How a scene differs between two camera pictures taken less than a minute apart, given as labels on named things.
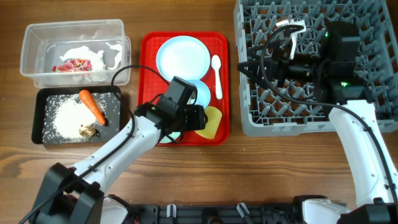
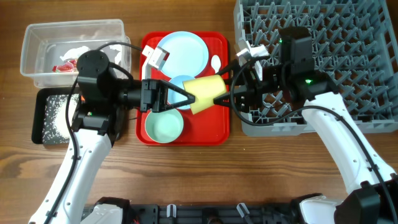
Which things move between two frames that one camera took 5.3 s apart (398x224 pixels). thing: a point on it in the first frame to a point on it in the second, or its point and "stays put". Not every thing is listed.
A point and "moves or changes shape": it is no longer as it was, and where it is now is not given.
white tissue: (97, 63) stays put
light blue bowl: (203, 93) moves or changes shape
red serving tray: (202, 58) stays put
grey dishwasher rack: (266, 113) stays put
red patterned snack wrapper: (73, 65) stays put
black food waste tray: (61, 117) stays put
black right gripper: (277, 68) to (252, 94)
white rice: (65, 114) stays put
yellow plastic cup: (214, 118) to (204, 89)
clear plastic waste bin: (76, 53) stays put
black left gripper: (201, 118) to (155, 96)
